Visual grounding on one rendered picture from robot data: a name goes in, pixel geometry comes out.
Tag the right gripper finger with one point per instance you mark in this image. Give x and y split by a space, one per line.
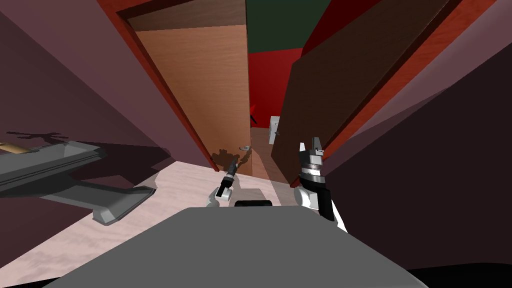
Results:
316 143
302 147

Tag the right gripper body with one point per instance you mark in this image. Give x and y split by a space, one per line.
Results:
311 157

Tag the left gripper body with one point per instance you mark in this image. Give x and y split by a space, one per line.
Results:
232 166

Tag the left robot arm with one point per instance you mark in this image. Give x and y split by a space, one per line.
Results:
224 191

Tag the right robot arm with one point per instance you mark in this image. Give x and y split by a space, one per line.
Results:
318 192

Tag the white box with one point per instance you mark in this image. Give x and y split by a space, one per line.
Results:
274 128

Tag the dark brown door leaf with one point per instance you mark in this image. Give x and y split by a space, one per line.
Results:
336 96

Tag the light brown door leaf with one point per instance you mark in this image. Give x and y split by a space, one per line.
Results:
200 88

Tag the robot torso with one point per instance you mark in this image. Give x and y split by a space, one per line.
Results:
248 252

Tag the grey angular furniture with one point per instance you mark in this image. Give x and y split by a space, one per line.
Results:
60 172

